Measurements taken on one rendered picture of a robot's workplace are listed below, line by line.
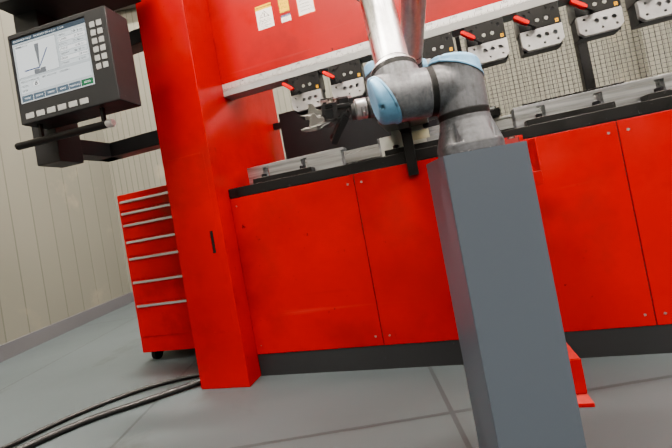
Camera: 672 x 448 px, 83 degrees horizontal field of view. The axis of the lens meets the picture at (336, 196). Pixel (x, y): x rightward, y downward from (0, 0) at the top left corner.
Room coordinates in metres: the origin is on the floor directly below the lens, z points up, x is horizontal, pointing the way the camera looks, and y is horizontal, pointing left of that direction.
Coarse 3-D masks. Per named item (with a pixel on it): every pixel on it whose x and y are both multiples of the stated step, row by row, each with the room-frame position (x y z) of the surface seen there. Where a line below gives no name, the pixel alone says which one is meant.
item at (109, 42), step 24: (48, 24) 1.44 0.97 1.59; (96, 24) 1.40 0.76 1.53; (120, 24) 1.47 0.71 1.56; (96, 48) 1.40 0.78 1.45; (120, 48) 1.44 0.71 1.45; (96, 72) 1.41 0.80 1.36; (120, 72) 1.42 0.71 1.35; (72, 96) 1.43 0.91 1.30; (96, 96) 1.41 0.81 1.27; (120, 96) 1.40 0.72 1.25; (24, 120) 1.47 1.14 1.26; (48, 120) 1.48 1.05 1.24; (72, 120) 1.53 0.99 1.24
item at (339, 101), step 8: (344, 96) 1.34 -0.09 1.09; (320, 104) 1.35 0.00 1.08; (328, 104) 1.30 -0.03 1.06; (336, 104) 1.30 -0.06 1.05; (344, 104) 1.32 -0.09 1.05; (352, 104) 1.32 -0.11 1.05; (328, 112) 1.32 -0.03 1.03; (336, 112) 1.32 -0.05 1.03; (344, 112) 1.34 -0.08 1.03; (352, 112) 1.32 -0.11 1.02; (328, 120) 1.33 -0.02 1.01; (336, 120) 1.34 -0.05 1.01; (352, 120) 1.36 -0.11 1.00
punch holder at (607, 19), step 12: (588, 0) 1.44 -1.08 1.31; (600, 0) 1.43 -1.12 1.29; (612, 0) 1.42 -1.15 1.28; (576, 12) 1.45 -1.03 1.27; (588, 12) 1.44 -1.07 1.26; (600, 12) 1.43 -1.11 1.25; (612, 12) 1.42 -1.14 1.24; (576, 24) 1.46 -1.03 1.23; (588, 24) 1.44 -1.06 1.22; (600, 24) 1.43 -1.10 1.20; (612, 24) 1.42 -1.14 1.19; (576, 36) 1.49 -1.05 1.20; (588, 36) 1.45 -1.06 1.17; (600, 36) 1.48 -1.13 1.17
